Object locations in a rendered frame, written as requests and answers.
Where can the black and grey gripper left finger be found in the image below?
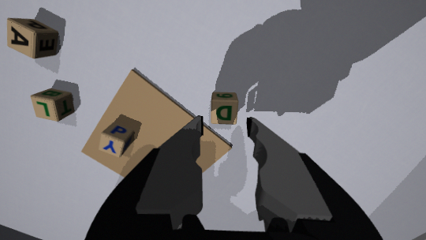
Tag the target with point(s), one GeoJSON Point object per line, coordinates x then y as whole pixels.
{"type": "Point", "coordinates": [157, 193]}

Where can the tan flat mat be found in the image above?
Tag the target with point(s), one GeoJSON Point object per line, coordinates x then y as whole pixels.
{"type": "Point", "coordinates": [155, 118]}

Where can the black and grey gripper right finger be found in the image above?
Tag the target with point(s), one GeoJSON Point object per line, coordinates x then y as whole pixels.
{"type": "Point", "coordinates": [292, 186]}

